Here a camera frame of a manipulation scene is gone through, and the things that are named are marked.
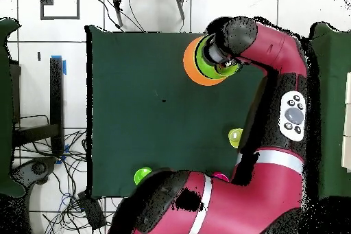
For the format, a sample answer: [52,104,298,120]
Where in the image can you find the large orange bowl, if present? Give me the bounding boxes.
[182,36,229,86]

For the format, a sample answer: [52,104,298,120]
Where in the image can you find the green bowl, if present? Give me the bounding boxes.
[194,34,243,80]

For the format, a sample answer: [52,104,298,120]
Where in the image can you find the dark green tablecloth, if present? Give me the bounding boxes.
[85,24,271,201]

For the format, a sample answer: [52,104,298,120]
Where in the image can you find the yellow cup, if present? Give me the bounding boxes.
[228,128,244,150]

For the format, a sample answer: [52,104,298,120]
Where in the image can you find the green cup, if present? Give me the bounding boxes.
[133,167,154,186]

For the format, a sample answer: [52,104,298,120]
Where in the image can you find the pink cup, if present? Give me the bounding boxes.
[211,172,230,183]

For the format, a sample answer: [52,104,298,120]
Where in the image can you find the blue tape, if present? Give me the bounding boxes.
[50,54,67,75]

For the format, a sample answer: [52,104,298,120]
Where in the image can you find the black stand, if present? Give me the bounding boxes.
[12,56,64,158]

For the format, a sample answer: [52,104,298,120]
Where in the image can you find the black power box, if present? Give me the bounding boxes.
[77,191,107,231]

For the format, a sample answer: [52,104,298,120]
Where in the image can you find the dark grey chair base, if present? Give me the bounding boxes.
[12,156,57,188]

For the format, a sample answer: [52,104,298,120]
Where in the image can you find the green cloth covered table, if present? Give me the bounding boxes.
[308,21,351,199]
[0,17,26,198]

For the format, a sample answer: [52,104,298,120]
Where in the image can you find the white box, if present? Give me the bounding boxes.
[341,71,351,173]

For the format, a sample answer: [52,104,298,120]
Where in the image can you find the tangled floor cables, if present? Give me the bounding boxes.
[13,114,124,234]

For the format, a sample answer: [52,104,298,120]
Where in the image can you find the black cable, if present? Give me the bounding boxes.
[93,0,146,33]

